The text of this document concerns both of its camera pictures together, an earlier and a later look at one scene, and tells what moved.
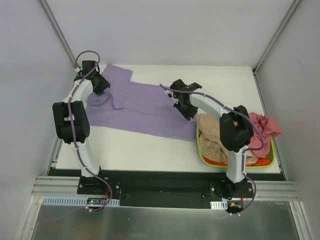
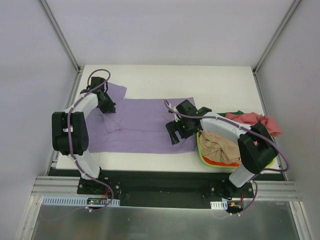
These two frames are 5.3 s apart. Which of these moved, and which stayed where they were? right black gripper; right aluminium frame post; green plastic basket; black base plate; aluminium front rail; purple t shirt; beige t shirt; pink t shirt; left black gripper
Moved: purple t shirt; left black gripper; right black gripper
Stayed: beige t shirt; pink t shirt; green plastic basket; black base plate; right aluminium frame post; aluminium front rail
